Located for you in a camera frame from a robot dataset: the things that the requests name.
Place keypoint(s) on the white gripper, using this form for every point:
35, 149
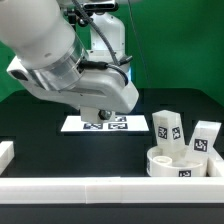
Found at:
97, 94

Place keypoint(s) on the white round stool seat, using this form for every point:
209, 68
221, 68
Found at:
163, 163

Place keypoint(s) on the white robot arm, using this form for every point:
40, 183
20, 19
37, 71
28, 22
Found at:
70, 52

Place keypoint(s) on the white marker sheet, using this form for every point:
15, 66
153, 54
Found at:
121, 123

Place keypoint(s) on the white U-shaped fence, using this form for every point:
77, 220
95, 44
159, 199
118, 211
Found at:
209, 189

